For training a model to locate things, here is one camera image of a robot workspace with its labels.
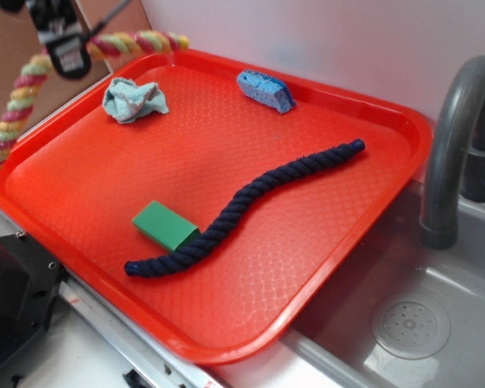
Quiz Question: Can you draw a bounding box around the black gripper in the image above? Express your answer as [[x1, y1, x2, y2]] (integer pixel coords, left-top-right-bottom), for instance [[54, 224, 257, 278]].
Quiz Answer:
[[0, 0, 91, 79]]

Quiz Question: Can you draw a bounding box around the multicolored twisted rope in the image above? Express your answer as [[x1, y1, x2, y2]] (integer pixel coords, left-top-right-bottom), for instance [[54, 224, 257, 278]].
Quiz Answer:
[[0, 30, 191, 171]]

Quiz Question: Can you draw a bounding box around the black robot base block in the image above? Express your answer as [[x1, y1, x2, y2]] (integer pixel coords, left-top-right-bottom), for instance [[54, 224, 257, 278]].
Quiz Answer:
[[0, 234, 62, 372]]

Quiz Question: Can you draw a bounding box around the light blue crumpled cloth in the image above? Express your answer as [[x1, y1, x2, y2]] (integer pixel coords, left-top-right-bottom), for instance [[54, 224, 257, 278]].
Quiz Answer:
[[102, 77, 170, 124]]

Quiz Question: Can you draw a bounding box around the green rectangular block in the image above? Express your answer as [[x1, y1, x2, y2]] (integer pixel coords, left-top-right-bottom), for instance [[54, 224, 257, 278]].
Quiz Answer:
[[132, 200, 200, 252]]

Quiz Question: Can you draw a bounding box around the red plastic tray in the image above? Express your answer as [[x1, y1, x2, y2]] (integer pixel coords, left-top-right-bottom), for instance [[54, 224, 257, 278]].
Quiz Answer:
[[0, 50, 432, 365]]

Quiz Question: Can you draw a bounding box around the blue sponge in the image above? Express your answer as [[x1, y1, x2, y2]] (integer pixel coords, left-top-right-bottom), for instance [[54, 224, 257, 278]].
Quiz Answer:
[[236, 70, 297, 114]]

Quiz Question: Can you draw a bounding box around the grey curved faucet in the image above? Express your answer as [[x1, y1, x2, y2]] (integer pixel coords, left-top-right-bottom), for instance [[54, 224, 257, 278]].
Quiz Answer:
[[420, 56, 485, 250]]

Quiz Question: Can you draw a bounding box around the grey plastic sink basin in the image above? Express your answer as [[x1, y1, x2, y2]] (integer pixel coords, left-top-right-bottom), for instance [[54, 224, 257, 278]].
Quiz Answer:
[[283, 183, 485, 387]]

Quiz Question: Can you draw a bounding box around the round sink drain cover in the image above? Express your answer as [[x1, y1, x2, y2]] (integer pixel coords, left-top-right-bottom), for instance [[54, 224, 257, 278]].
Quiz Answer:
[[370, 293, 451, 360]]

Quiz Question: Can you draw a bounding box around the dark blue twisted rope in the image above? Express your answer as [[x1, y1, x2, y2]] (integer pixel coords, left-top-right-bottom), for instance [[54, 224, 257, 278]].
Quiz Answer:
[[124, 138, 367, 280]]

